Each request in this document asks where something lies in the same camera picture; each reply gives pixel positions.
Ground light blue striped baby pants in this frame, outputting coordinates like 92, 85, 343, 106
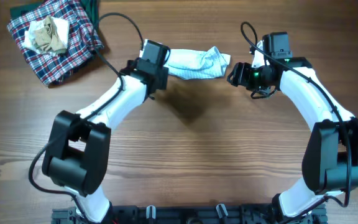
164, 46, 231, 80

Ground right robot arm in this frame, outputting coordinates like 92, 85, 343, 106
227, 32, 358, 223

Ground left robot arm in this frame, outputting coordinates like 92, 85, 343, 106
42, 40, 171, 223

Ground red blue plaid garment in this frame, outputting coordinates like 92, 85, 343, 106
7, 0, 104, 86

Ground dark green garment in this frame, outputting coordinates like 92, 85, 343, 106
7, 0, 99, 34

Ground white crumpled garment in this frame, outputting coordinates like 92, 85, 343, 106
21, 16, 70, 57

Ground beige crumpled garment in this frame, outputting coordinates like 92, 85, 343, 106
32, 16, 69, 55

